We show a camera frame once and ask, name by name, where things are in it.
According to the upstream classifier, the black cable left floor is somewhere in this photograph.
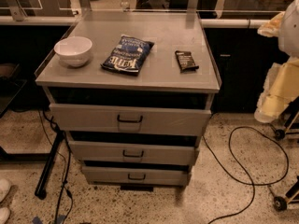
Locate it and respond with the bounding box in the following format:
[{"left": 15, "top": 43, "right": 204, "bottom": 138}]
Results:
[{"left": 37, "top": 109, "right": 75, "bottom": 224}]

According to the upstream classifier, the clear water bottle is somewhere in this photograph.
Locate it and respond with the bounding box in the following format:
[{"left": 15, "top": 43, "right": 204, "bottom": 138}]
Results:
[{"left": 121, "top": 0, "right": 130, "bottom": 10}]

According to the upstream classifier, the white shoe upper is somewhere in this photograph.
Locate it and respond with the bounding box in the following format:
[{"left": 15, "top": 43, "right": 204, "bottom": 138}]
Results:
[{"left": 0, "top": 178, "right": 11, "bottom": 202}]

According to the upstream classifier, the black caster wheel lower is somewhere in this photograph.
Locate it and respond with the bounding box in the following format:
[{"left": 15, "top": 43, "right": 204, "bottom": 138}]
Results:
[{"left": 274, "top": 196, "right": 287, "bottom": 211}]

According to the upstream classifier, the grey drawer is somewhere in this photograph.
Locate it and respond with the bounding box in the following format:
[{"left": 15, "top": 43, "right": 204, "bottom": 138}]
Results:
[
  {"left": 82, "top": 166, "right": 191, "bottom": 186},
  {"left": 50, "top": 104, "right": 211, "bottom": 136},
  {"left": 69, "top": 141, "right": 199, "bottom": 165}
]

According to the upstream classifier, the black floor cable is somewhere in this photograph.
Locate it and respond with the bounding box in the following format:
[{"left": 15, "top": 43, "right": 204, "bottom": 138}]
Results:
[{"left": 202, "top": 126, "right": 290, "bottom": 224}]

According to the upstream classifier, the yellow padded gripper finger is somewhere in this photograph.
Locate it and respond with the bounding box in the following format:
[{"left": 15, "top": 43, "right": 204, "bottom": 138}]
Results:
[{"left": 254, "top": 58, "right": 299, "bottom": 123}]

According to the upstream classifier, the white bowl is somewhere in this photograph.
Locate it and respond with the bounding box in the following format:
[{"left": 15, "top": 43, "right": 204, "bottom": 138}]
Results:
[{"left": 54, "top": 36, "right": 93, "bottom": 67}]

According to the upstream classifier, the blue Kettle chips bag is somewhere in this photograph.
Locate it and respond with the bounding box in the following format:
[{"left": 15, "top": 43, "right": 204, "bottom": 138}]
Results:
[{"left": 101, "top": 35, "right": 154, "bottom": 76}]

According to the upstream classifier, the grey top drawer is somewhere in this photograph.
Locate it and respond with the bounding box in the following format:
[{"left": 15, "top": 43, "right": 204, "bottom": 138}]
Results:
[{"left": 50, "top": 104, "right": 211, "bottom": 136}]

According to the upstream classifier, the grey bottom drawer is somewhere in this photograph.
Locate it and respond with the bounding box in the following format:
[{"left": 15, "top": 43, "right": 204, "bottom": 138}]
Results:
[{"left": 82, "top": 166, "right": 191, "bottom": 186}]

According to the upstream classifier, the black caster wheel upper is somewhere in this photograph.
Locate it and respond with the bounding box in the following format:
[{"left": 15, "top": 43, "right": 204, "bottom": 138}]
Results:
[{"left": 275, "top": 129, "right": 285, "bottom": 140}]

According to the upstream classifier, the black stand leg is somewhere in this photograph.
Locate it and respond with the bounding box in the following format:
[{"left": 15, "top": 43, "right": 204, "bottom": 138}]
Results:
[{"left": 35, "top": 132, "right": 63, "bottom": 200}]

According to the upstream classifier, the white shoe lower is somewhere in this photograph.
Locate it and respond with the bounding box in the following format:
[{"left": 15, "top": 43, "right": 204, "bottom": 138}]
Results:
[{"left": 0, "top": 207, "right": 10, "bottom": 224}]

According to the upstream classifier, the dark snack bar wrapper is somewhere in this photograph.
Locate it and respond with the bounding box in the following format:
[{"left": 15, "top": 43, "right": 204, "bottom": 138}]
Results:
[{"left": 175, "top": 50, "right": 199, "bottom": 73}]

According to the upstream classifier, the black caster wheel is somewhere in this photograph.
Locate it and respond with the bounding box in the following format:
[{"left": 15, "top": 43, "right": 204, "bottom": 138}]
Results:
[
  {"left": 274, "top": 196, "right": 287, "bottom": 211},
  {"left": 275, "top": 129, "right": 285, "bottom": 140}
]

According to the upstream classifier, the grey drawer cabinet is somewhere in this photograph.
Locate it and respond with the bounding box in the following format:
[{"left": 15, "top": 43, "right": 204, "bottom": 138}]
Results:
[{"left": 36, "top": 11, "right": 221, "bottom": 175}]

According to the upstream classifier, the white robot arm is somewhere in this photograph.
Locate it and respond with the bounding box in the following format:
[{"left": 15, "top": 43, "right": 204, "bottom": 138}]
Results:
[{"left": 254, "top": 0, "right": 299, "bottom": 123}]

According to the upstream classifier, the white horizontal rail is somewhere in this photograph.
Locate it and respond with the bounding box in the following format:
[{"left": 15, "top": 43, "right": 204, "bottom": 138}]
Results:
[{"left": 0, "top": 16, "right": 268, "bottom": 29}]

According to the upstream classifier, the white shoe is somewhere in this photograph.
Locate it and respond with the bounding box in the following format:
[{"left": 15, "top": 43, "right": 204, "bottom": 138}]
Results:
[
  {"left": 0, "top": 178, "right": 11, "bottom": 202},
  {"left": 0, "top": 207, "right": 10, "bottom": 224}
]

